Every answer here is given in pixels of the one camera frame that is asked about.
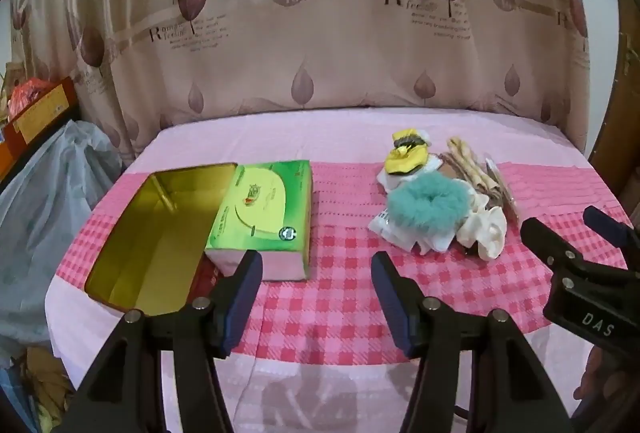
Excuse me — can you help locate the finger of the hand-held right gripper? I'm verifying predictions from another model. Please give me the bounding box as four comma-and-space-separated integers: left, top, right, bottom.
520, 216, 629, 287
583, 205, 640, 260

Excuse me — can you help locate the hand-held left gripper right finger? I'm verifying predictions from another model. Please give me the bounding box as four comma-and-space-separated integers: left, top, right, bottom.
371, 251, 576, 433

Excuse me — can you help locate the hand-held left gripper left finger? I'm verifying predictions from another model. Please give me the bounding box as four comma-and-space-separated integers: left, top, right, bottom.
59, 250, 264, 433

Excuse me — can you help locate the cream claw hair clip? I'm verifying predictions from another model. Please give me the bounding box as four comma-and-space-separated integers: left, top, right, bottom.
455, 205, 508, 261

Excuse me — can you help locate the dark packet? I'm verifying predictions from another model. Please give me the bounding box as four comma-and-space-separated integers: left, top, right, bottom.
480, 157, 523, 220

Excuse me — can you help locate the white barcode packet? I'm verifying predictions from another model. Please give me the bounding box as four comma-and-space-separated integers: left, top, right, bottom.
369, 207, 417, 248

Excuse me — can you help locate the teal fluffy scrunchie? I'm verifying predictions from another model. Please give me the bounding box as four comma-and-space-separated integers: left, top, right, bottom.
387, 173, 473, 226

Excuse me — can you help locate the cotton swab packet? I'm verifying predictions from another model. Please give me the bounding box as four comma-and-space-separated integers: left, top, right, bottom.
440, 137, 501, 194

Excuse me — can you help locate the gold tin box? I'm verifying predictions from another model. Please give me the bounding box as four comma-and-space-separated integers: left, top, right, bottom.
84, 162, 240, 318

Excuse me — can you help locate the yellow plush hair clip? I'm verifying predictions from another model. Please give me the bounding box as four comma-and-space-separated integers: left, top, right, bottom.
384, 128, 433, 176

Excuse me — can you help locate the person's right hand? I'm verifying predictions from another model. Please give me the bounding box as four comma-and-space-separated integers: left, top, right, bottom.
580, 345, 640, 420

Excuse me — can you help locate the pink checkered bedsheet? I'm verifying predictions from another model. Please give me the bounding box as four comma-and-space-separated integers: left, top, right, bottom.
44, 108, 631, 433

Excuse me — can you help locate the green tissue pack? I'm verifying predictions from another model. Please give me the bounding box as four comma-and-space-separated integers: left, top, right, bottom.
204, 159, 314, 283

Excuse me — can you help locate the brown yellow cloth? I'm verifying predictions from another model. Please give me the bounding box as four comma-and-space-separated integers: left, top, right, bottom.
20, 345, 76, 433

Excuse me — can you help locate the grey plastic cover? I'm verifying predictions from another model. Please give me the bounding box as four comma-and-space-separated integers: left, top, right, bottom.
0, 119, 126, 359

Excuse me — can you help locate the blue cloth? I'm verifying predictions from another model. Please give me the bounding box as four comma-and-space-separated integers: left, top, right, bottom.
0, 363, 31, 433

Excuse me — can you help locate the red cardboard box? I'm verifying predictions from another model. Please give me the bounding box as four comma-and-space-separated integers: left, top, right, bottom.
4, 77, 81, 148

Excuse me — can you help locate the leaf print curtain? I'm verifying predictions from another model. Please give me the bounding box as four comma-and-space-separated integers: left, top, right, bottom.
10, 0, 621, 164

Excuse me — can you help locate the orange plastic bag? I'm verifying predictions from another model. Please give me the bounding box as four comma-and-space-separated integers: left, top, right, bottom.
10, 78, 52, 114

